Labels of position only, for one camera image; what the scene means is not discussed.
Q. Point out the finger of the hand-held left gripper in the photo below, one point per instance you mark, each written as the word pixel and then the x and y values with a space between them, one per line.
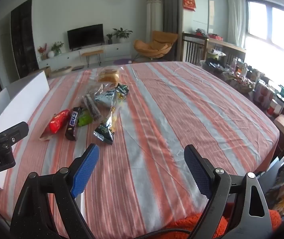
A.
pixel 9 134

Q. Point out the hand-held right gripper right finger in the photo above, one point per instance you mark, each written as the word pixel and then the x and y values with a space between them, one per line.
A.
pixel 198 174

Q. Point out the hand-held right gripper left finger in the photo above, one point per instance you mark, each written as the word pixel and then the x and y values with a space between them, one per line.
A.
pixel 87 169

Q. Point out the dark triangular snack packet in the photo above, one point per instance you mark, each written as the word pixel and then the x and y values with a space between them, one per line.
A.
pixel 103 133

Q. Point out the dark chocolate bar packet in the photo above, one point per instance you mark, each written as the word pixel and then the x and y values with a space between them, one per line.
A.
pixel 72 124

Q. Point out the light green wafer packet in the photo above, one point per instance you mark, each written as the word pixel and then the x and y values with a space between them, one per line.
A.
pixel 85 119

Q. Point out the red snack packet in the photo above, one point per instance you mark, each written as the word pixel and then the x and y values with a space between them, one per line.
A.
pixel 58 122

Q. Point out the brown roll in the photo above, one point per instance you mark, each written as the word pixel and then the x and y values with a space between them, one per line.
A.
pixel 92 107

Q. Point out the pale triangular snack packet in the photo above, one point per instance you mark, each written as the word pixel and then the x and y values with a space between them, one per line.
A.
pixel 104 98

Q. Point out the dark green snack packet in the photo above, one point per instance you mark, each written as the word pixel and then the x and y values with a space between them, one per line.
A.
pixel 122 90

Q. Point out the bread loaf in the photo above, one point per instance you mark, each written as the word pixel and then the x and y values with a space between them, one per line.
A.
pixel 109 76

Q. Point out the wicker basket of snacks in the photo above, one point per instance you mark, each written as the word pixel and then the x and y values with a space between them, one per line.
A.
pixel 239 83

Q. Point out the white board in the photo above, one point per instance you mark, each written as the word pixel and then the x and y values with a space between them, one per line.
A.
pixel 27 97

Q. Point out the orange fluffy cloth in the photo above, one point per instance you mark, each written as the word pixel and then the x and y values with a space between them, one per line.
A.
pixel 206 225

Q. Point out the orange grey striped tablecloth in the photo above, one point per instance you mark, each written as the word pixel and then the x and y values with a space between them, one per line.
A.
pixel 169 119

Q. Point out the tan floor mat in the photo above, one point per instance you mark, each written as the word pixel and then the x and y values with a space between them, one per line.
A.
pixel 60 71

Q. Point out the red flower arrangement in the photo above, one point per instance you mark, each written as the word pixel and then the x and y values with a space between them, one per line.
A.
pixel 42 50

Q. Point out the black display cabinet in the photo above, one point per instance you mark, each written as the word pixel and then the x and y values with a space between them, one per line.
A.
pixel 23 37

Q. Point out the green plant in white vase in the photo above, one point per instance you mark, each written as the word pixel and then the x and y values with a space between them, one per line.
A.
pixel 56 47

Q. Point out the group of red white cans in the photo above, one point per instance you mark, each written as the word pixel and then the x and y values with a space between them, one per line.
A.
pixel 266 97

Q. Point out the black tray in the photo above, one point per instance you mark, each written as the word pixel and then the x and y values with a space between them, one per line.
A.
pixel 213 66

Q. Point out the purple rug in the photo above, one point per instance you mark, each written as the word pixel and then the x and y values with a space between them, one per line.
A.
pixel 122 61

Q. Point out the wooden stool with metal legs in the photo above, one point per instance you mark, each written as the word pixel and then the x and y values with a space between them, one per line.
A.
pixel 92 52

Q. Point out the row of bottles and jars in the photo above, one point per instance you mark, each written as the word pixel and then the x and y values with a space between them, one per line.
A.
pixel 243 67

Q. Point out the white and green pot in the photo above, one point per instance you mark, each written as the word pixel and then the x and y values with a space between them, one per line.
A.
pixel 215 54

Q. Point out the white television cabinet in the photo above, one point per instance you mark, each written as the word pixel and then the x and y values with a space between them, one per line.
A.
pixel 119 49

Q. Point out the black television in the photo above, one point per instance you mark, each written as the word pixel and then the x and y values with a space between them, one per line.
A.
pixel 85 36

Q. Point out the dark wooden slatted chair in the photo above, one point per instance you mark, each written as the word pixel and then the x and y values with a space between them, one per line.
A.
pixel 193 47

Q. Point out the wooden sideboard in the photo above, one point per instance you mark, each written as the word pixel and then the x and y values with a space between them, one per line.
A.
pixel 228 47

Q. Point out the small potted plant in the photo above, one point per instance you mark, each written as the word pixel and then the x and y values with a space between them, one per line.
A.
pixel 109 37

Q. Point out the orange lounge chair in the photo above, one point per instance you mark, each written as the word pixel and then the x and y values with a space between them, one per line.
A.
pixel 154 44

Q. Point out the large leafy potted plant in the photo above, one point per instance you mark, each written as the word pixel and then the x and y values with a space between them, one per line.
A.
pixel 123 33

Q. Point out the pile of folded clothes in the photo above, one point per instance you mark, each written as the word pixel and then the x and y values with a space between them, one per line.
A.
pixel 201 32

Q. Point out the white curtain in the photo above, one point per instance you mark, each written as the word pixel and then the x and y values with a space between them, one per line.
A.
pixel 235 15

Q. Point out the grey curtain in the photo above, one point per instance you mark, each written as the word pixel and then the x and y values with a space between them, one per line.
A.
pixel 169 12

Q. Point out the white standing air conditioner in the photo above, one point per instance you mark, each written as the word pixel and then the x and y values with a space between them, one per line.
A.
pixel 154 15

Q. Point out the window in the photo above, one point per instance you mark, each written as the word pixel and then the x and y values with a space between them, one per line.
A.
pixel 269 22

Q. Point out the red wall hanging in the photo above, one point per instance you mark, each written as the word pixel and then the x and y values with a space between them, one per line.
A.
pixel 189 1

